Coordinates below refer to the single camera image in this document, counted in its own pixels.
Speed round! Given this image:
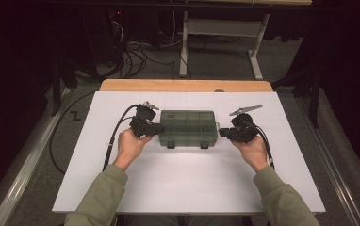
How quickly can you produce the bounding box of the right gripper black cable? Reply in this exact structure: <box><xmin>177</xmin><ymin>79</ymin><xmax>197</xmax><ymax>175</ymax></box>
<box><xmin>247</xmin><ymin>121</ymin><xmax>276</xmax><ymax>170</ymax></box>

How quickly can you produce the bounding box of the aluminium floor rail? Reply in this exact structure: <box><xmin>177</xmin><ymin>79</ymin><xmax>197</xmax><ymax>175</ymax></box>
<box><xmin>306</xmin><ymin>93</ymin><xmax>360</xmax><ymax>226</ymax></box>
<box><xmin>0</xmin><ymin>88</ymin><xmax>73</xmax><ymax>226</ymax></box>

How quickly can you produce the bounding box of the person's left hand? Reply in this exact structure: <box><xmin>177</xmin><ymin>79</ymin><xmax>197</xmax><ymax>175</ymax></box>
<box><xmin>112</xmin><ymin>127</ymin><xmax>155</xmax><ymax>172</ymax></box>

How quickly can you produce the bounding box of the dark computer tower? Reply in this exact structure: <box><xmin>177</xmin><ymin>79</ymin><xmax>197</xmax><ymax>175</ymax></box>
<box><xmin>106</xmin><ymin>8</ymin><xmax>129</xmax><ymax>67</ymax></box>

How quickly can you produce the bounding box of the black metal stand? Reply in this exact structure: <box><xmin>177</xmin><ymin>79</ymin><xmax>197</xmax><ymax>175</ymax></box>
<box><xmin>50</xmin><ymin>59</ymin><xmax>78</xmax><ymax>117</ymax></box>
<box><xmin>271</xmin><ymin>69</ymin><xmax>322</xmax><ymax>130</ymax></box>

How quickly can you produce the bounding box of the white metal desk frame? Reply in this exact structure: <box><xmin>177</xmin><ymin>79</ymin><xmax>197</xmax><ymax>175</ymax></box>
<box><xmin>178</xmin><ymin>10</ymin><xmax>270</xmax><ymax>81</ymax></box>

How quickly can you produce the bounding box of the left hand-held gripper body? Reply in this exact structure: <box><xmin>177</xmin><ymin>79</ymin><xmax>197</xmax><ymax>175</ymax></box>
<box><xmin>129</xmin><ymin>101</ymin><xmax>160</xmax><ymax>138</ymax></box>

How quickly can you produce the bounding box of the smoky transparent plastic organizer box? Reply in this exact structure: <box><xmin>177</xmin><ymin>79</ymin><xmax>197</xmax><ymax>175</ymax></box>
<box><xmin>158</xmin><ymin>109</ymin><xmax>219</xmax><ymax>150</ymax></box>

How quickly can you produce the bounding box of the tangle of floor cables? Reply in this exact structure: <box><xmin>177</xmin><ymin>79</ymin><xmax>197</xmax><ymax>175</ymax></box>
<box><xmin>106</xmin><ymin>18</ymin><xmax>176</xmax><ymax>79</ymax></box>

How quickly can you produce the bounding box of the person's right hand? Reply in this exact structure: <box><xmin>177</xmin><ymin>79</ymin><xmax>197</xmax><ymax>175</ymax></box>
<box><xmin>231</xmin><ymin>135</ymin><xmax>270</xmax><ymax>173</ymax></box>

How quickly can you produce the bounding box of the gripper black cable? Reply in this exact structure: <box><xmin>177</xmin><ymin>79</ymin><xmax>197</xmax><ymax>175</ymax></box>
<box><xmin>247</xmin><ymin>121</ymin><xmax>276</xmax><ymax>170</ymax></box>
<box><xmin>102</xmin><ymin>104</ymin><xmax>139</xmax><ymax>172</ymax></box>

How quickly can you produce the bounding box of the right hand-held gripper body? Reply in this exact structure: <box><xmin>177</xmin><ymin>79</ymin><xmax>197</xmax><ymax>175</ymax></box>
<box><xmin>229</xmin><ymin>105</ymin><xmax>264</xmax><ymax>145</ymax></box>

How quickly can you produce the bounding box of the wooden table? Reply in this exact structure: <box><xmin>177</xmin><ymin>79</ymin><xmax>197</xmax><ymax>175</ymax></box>
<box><xmin>99</xmin><ymin>78</ymin><xmax>274</xmax><ymax>93</ymax></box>

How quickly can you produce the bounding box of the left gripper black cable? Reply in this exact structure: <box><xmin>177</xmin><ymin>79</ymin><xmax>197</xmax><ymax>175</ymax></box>
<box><xmin>102</xmin><ymin>104</ymin><xmax>139</xmax><ymax>172</ymax></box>

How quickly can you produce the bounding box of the long black floor cable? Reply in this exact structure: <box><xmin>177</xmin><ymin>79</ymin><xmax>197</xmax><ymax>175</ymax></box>
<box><xmin>49</xmin><ymin>90</ymin><xmax>101</xmax><ymax>175</ymax></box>

